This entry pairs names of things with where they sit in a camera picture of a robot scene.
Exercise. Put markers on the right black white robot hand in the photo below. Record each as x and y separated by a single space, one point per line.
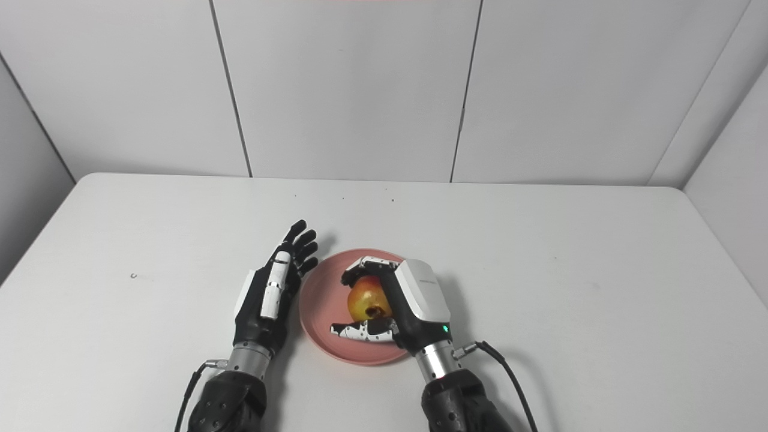
420 300

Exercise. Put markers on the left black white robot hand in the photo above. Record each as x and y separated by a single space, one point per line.
252 324

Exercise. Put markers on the red yellow apple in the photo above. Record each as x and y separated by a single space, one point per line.
363 297

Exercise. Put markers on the pink round plate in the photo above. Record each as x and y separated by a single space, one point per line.
321 306

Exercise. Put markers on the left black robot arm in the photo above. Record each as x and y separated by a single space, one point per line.
231 402

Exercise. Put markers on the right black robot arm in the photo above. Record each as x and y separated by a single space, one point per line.
456 402

